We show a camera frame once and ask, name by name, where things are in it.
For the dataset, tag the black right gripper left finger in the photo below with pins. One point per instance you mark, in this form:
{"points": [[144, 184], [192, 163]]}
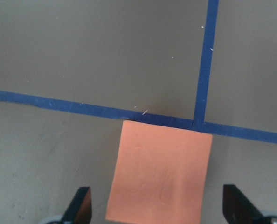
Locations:
{"points": [[79, 210]]}

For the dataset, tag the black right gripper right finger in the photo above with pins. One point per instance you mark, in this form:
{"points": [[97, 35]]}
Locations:
{"points": [[238, 209]]}

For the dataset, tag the orange foam cube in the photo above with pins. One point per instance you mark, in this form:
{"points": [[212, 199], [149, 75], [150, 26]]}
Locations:
{"points": [[159, 176]]}

